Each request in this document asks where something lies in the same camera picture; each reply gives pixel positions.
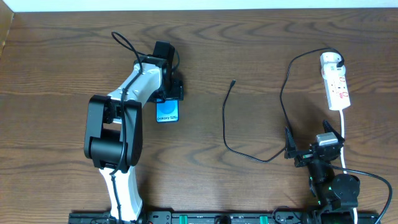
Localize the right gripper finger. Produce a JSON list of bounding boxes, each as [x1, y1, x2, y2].
[[284, 127, 297, 159], [322, 119, 345, 143]]

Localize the blue screen Galaxy smartphone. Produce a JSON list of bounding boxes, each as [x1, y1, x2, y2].
[[156, 100, 179, 123]]

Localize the black USB charging cable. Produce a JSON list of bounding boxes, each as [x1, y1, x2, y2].
[[221, 47, 345, 164]]

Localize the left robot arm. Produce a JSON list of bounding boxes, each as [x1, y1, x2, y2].
[[84, 41, 183, 223]]

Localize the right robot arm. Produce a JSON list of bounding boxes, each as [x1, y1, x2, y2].
[[284, 120, 360, 223]]

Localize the white USB charger plug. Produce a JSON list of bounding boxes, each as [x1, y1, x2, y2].
[[320, 52, 346, 71]]

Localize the white power strip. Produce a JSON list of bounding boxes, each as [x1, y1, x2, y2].
[[321, 65, 351, 111]]

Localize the white power strip cord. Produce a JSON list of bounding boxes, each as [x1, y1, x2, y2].
[[338, 109, 359, 224]]

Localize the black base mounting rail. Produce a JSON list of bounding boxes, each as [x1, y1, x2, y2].
[[67, 210, 378, 224]]

